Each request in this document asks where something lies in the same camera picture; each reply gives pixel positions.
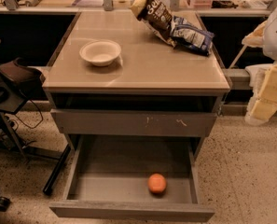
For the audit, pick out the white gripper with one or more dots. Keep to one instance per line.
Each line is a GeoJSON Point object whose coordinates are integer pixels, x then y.
{"type": "Point", "coordinates": [276, 36]}

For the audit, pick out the orange fruit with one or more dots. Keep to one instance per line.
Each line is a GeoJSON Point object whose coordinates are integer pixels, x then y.
{"type": "Point", "coordinates": [157, 183]}

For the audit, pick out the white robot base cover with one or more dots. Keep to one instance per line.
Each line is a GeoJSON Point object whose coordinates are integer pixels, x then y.
{"type": "Point", "coordinates": [256, 73]}

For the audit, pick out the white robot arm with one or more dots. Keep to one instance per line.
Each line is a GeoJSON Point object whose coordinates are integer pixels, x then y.
{"type": "Point", "coordinates": [270, 37]}

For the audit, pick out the grey drawer cabinet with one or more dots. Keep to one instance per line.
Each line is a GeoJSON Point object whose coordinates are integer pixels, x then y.
{"type": "Point", "coordinates": [148, 75]}

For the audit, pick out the closed grey top drawer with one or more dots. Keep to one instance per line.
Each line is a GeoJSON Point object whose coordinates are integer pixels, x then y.
{"type": "Point", "coordinates": [183, 124]}

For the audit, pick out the open grey middle drawer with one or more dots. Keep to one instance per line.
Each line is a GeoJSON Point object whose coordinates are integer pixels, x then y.
{"type": "Point", "coordinates": [109, 174]}

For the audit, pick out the blue white snack bag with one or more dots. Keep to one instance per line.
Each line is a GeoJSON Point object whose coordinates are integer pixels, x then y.
{"type": "Point", "coordinates": [191, 37]}

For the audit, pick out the brown chip bag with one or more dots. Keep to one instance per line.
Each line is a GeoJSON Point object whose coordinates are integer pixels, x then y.
{"type": "Point", "coordinates": [156, 16]}

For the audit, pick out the white paper bowl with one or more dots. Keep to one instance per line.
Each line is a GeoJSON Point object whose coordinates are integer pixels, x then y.
{"type": "Point", "coordinates": [100, 52]}

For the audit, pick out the dark brown bag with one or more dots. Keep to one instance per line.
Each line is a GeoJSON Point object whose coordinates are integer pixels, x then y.
{"type": "Point", "coordinates": [24, 80]}

